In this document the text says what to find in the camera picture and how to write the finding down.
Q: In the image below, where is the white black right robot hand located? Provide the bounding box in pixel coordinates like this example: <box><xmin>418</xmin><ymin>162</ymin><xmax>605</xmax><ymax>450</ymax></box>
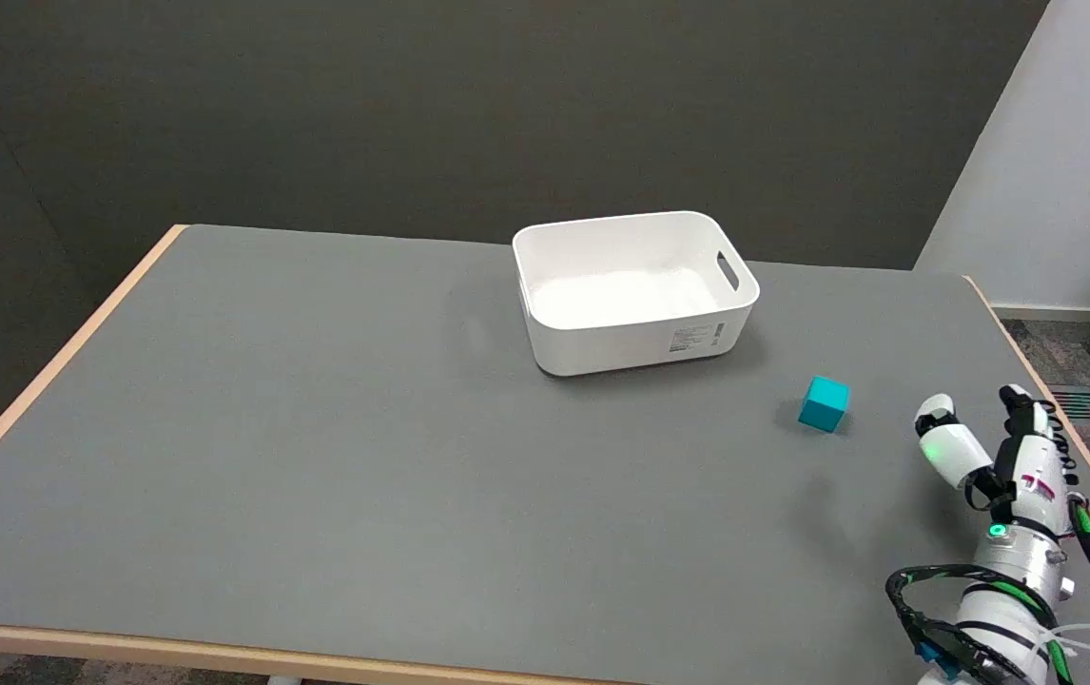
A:
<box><xmin>914</xmin><ymin>383</ymin><xmax>1081</xmax><ymax>539</ymax></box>

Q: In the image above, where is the floor vent grille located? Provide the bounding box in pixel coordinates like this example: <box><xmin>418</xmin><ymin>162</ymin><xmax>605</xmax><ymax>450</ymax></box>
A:
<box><xmin>1047</xmin><ymin>384</ymin><xmax>1090</xmax><ymax>423</ymax></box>

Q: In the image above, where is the black green looped cable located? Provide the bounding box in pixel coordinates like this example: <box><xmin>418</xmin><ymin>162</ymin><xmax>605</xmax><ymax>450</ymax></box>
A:
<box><xmin>886</xmin><ymin>563</ymin><xmax>1074</xmax><ymax>685</ymax></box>

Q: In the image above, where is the blue wooden cube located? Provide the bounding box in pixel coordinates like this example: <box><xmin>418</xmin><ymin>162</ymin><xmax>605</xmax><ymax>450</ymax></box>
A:
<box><xmin>798</xmin><ymin>376</ymin><xmax>850</xmax><ymax>434</ymax></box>

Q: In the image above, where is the white plastic storage bin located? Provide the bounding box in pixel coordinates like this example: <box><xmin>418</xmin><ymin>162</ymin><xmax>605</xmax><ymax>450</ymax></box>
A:
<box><xmin>512</xmin><ymin>210</ymin><xmax>761</xmax><ymax>378</ymax></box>

